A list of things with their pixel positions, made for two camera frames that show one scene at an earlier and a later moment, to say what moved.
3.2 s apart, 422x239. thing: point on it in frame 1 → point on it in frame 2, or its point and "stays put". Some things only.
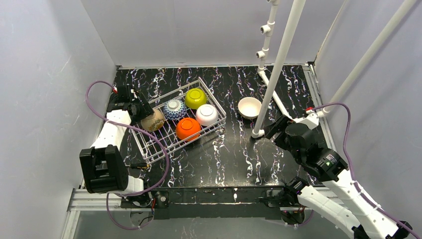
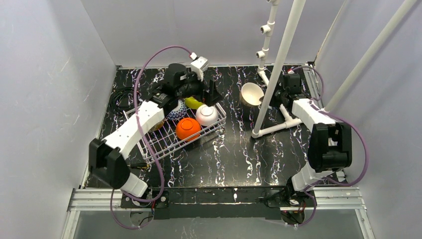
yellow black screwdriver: (140, 166) stays put
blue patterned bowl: (174, 109) stays put
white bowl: (206, 114) stays put
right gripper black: (275, 128) → (278, 97)
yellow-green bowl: (194, 97) stays put
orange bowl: (187, 129) stays put
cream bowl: (154, 122) stays put
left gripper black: (140, 107) → (207, 93)
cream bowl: (249, 107) → (250, 94)
